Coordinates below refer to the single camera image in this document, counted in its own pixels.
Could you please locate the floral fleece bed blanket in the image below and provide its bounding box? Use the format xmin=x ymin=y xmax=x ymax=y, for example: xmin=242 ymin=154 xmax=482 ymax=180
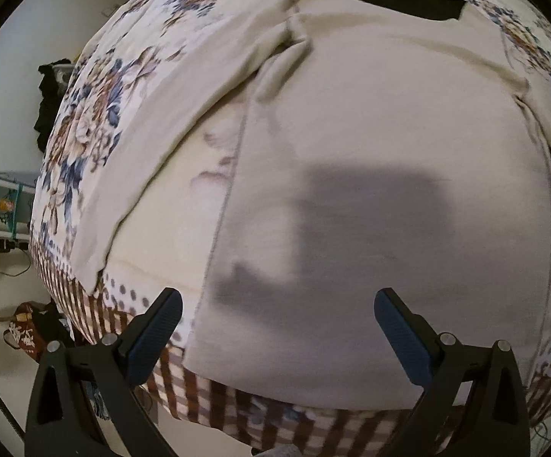
xmin=30 ymin=0 xmax=551 ymax=456

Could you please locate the teal metal storage shelf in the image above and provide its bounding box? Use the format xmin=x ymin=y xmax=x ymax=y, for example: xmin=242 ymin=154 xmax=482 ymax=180
xmin=0 ymin=173 xmax=36 ymax=243

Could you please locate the beige shirt with black collar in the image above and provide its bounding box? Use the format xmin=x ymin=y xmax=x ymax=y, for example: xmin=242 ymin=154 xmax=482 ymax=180
xmin=71 ymin=0 xmax=551 ymax=409

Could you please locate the red patterned bag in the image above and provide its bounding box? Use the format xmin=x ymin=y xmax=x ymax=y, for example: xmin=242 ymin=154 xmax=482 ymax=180
xmin=3 ymin=300 xmax=65 ymax=362

